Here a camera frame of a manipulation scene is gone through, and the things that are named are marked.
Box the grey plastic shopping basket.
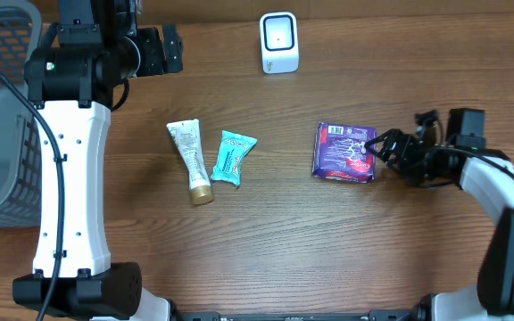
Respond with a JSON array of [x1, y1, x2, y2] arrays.
[[0, 1, 42, 227]]

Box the white tube gold cap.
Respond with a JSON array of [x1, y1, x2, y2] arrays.
[[166, 119, 213, 205]]

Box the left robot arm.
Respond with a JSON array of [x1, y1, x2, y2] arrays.
[[12, 1, 183, 320]]

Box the white barcode scanner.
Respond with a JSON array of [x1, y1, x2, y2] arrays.
[[259, 12, 300, 74]]

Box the red purple liner pack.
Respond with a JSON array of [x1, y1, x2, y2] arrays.
[[312, 122, 377, 184]]

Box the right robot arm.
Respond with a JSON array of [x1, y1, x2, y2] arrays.
[[365, 108, 514, 320]]

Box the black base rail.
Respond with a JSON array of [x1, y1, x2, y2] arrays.
[[170, 309, 412, 321]]

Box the teal tissue pack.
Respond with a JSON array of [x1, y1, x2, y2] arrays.
[[211, 130, 257, 186]]

